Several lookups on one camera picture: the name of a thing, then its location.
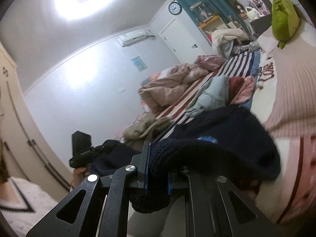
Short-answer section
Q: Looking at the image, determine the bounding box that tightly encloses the pink ribbed blanket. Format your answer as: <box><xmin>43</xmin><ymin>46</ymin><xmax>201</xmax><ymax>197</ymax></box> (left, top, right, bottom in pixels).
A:
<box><xmin>264</xmin><ymin>33</ymin><xmax>316</xmax><ymax>134</ymax></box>

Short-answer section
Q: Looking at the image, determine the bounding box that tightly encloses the person's white knit sweater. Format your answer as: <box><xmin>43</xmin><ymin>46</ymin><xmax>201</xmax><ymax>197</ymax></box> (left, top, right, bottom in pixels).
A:
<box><xmin>0</xmin><ymin>176</ymin><xmax>60</xmax><ymax>235</ymax></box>

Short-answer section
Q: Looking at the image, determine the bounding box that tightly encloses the cream wardrobe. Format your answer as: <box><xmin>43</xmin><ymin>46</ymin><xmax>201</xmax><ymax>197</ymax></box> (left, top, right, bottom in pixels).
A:
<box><xmin>0</xmin><ymin>41</ymin><xmax>75</xmax><ymax>193</ymax></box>

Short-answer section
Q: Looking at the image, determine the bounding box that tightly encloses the white printed bedsheet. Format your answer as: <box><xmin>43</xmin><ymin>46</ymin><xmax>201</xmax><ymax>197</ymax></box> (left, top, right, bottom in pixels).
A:
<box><xmin>247</xmin><ymin>28</ymin><xmax>283</xmax><ymax>125</ymax></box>

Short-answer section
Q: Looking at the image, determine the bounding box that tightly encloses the small blue wall poster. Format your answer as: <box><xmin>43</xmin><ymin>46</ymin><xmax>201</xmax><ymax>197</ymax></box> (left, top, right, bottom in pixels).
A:
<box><xmin>131</xmin><ymin>56</ymin><xmax>148</xmax><ymax>72</ymax></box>

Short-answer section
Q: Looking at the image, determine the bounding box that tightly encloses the pink quilt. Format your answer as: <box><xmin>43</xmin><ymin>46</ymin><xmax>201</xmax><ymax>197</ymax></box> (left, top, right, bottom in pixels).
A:
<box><xmin>138</xmin><ymin>54</ymin><xmax>226</xmax><ymax>114</ymax></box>

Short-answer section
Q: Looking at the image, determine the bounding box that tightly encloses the white door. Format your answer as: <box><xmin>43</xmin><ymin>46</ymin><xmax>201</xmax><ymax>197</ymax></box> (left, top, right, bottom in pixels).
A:
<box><xmin>159</xmin><ymin>18</ymin><xmax>207</xmax><ymax>64</ymax></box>

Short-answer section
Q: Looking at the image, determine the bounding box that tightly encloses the pink garment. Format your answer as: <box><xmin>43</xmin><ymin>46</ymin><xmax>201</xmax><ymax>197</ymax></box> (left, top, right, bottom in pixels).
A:
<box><xmin>234</xmin><ymin>76</ymin><xmax>255</xmax><ymax>104</ymax></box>

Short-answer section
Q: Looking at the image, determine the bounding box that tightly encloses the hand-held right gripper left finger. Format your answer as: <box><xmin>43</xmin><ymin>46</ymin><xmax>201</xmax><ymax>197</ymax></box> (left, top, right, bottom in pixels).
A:
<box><xmin>26</xmin><ymin>141</ymin><xmax>152</xmax><ymax>237</ymax></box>

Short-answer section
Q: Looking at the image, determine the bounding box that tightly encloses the green plush toy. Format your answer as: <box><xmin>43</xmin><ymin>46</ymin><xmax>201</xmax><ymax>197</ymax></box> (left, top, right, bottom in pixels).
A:
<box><xmin>271</xmin><ymin>0</ymin><xmax>302</xmax><ymax>49</ymax></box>

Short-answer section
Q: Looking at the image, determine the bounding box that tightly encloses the black wall clock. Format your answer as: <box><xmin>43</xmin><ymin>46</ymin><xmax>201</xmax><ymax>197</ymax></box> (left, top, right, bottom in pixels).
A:
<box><xmin>168</xmin><ymin>2</ymin><xmax>182</xmax><ymax>15</ymax></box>

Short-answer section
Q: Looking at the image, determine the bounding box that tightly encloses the white handbag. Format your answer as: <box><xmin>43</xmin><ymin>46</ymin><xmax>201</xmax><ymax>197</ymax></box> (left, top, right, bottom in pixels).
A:
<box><xmin>245</xmin><ymin>7</ymin><xmax>259</xmax><ymax>20</ymax></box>

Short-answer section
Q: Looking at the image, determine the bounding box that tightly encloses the light blue garment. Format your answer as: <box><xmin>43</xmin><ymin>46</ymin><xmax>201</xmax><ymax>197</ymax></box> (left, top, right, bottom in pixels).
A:
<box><xmin>185</xmin><ymin>75</ymin><xmax>232</xmax><ymax>118</ymax></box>

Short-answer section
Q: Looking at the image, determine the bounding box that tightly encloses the white air conditioner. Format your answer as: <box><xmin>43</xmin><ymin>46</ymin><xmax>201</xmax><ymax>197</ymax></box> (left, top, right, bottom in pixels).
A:
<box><xmin>117</xmin><ymin>29</ymin><xmax>149</xmax><ymax>47</ymax></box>

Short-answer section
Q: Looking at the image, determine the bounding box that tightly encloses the striped bed sheet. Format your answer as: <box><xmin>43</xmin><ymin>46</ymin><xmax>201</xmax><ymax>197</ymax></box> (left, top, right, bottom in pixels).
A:
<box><xmin>114</xmin><ymin>49</ymin><xmax>261</xmax><ymax>142</ymax></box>

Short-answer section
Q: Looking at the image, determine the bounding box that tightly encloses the person's left hand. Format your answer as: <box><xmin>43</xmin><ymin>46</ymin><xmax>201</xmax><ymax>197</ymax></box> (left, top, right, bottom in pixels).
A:
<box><xmin>71</xmin><ymin>167</ymin><xmax>90</xmax><ymax>191</ymax></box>

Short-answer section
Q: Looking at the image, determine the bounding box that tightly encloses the cream blanket pile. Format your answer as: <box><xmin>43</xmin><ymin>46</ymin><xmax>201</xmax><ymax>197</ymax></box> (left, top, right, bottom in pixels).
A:
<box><xmin>211</xmin><ymin>27</ymin><xmax>250</xmax><ymax>56</ymax></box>

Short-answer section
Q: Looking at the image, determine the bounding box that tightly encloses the navy knit sweater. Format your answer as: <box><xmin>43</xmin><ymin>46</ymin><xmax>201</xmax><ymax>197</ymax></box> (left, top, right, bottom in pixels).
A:
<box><xmin>88</xmin><ymin>106</ymin><xmax>281</xmax><ymax>214</ymax></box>

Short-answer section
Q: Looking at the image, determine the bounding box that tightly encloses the beige garment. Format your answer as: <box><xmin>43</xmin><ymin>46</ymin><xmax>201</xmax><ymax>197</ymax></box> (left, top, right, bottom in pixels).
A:
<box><xmin>122</xmin><ymin>115</ymin><xmax>172</xmax><ymax>147</ymax></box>

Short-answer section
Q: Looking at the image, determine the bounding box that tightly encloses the dark red garment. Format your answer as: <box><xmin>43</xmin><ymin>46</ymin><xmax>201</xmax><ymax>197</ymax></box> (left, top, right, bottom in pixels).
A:
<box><xmin>228</xmin><ymin>76</ymin><xmax>245</xmax><ymax>104</ymax></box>

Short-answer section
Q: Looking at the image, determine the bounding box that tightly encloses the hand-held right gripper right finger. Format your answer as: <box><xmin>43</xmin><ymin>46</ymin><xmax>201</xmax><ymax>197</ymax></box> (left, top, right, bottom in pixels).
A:
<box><xmin>167</xmin><ymin>165</ymin><xmax>280</xmax><ymax>237</ymax></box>

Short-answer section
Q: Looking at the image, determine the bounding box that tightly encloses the yellow shelf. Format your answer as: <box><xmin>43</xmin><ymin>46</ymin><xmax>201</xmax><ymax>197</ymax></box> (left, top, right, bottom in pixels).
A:
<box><xmin>197</xmin><ymin>15</ymin><xmax>227</xmax><ymax>34</ymax></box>

